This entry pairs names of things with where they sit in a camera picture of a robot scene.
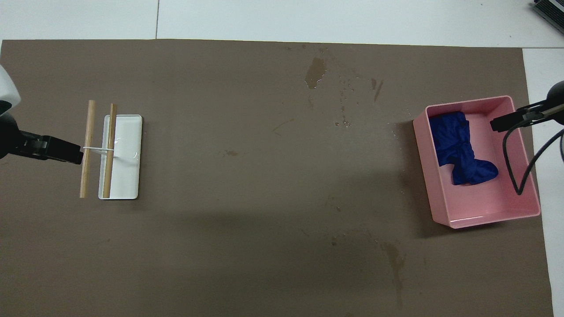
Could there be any brown table mat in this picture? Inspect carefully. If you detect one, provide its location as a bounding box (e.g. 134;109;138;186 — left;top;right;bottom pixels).
0;39;555;317

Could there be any grey ribbed device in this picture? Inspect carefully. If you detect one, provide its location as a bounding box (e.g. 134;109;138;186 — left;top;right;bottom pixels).
531;0;564;33

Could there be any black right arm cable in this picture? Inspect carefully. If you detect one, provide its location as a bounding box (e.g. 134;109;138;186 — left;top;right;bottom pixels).
502;103;564;195

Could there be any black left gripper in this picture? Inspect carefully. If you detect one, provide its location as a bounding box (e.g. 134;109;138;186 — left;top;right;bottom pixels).
18;130;84;165

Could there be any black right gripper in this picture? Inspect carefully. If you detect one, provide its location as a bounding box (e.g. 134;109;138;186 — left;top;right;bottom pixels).
490;100;551;133

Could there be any light wooden rack rod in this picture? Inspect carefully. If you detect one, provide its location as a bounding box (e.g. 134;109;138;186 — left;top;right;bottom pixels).
79;100;96;198

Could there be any pink plastic bin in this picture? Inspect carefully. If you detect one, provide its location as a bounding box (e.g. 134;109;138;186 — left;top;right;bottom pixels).
412;95;542;229

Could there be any wet water patch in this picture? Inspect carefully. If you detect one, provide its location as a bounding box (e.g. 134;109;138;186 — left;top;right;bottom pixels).
305;57;327;90

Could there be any darker wooden rack rod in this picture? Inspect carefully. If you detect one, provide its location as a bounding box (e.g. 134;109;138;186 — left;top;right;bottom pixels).
102;103;118;198

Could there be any blue cloth towel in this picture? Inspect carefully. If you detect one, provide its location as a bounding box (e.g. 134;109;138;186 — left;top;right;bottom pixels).
429;111;499;186

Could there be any white towel rack base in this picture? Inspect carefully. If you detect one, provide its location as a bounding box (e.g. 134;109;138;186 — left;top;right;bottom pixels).
83;114;143;200

